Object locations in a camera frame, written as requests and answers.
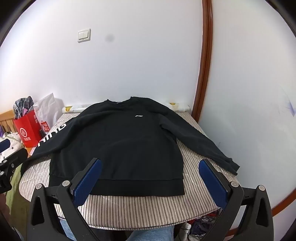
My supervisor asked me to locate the white spotted cloth bag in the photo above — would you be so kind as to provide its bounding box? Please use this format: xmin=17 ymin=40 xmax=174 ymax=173
xmin=0 ymin=132 xmax=25 ymax=160

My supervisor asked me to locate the brown wooden baseboard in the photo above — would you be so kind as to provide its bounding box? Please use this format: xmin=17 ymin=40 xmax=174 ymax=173
xmin=270 ymin=183 xmax=294 ymax=217

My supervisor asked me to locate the red paper shopping bag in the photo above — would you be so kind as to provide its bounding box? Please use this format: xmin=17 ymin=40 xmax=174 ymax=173
xmin=13 ymin=109 xmax=43 ymax=148

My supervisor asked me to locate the black sweatshirt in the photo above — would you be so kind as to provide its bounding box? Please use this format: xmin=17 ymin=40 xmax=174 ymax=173
xmin=20 ymin=96 xmax=241 ymax=197

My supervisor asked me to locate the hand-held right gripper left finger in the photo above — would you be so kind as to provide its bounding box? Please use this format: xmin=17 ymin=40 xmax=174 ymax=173
xmin=26 ymin=158 xmax=102 ymax=241

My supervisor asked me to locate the white wall light switch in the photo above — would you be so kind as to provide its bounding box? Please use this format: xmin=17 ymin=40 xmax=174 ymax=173
xmin=77 ymin=29 xmax=91 ymax=43

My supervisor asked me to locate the wooden slatted headboard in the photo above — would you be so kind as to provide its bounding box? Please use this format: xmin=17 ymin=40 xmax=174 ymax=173
xmin=0 ymin=110 xmax=18 ymax=135

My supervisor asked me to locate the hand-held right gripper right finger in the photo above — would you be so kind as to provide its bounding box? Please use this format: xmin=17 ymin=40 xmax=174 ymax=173
xmin=198 ymin=159 xmax=274 ymax=241

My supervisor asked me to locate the plaid cloth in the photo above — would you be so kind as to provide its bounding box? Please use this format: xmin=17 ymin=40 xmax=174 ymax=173
xmin=13 ymin=95 xmax=35 ymax=118

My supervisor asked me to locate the white plastic bag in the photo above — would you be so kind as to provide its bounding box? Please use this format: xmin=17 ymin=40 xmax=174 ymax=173
xmin=33 ymin=93 xmax=64 ymax=130

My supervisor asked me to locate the tangle of cables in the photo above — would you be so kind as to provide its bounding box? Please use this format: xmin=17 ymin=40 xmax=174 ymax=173
xmin=176 ymin=213 xmax=222 ymax=241

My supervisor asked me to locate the brown wooden door frame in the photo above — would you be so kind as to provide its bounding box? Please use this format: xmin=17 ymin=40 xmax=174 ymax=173
xmin=191 ymin=0 xmax=213 ymax=122

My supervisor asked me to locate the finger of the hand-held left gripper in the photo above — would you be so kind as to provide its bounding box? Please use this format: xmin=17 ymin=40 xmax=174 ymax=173
xmin=0 ymin=138 xmax=11 ymax=152
xmin=0 ymin=148 xmax=28 ymax=173

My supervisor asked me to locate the green cloth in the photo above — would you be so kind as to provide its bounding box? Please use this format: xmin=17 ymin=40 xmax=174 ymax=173
xmin=6 ymin=167 xmax=30 ymax=209

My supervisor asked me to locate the striped quilted mat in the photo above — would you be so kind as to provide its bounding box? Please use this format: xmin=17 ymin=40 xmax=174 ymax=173
xmin=19 ymin=109 xmax=241 ymax=229

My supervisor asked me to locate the rolled paper with yellow print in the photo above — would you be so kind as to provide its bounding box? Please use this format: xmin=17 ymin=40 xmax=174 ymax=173
xmin=62 ymin=102 xmax=190 ymax=114

